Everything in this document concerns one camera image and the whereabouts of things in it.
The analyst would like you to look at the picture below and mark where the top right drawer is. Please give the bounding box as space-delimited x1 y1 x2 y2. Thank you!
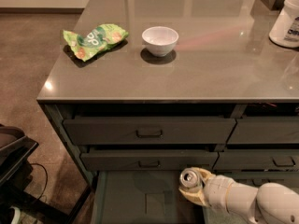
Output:
228 117 299 145

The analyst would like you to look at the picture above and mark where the top left drawer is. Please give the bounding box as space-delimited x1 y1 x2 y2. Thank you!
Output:
63 117 235 146

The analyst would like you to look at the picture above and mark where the grey drawer cabinet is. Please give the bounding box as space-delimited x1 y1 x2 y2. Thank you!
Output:
37 0 299 224

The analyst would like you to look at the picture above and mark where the black cart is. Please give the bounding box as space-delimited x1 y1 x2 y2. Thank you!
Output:
0 123 94 224

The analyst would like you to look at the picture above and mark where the white plastic jar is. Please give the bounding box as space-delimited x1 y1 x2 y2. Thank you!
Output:
269 0 299 48

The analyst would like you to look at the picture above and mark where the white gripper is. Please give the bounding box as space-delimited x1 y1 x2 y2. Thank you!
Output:
178 167 235 213

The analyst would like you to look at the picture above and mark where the bottom right drawer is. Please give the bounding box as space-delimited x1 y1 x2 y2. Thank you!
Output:
222 172 299 188

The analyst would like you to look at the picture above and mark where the middle right drawer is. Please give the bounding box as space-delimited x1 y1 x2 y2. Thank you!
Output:
213 149 299 171

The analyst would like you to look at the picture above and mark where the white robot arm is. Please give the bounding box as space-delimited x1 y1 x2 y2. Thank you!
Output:
178 167 299 224

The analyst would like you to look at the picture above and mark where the white bowl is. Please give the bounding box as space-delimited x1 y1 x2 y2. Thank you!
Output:
142 26 178 57

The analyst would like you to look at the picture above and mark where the middle left drawer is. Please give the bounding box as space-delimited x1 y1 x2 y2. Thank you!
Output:
80 149 218 171

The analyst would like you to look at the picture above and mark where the open bottom left drawer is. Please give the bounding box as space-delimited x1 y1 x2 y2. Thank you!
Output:
91 171 206 224

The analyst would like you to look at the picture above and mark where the black cable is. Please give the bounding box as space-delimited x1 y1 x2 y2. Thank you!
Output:
29 161 50 203

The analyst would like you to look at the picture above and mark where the green snack bag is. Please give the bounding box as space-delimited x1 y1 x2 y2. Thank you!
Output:
63 23 129 62

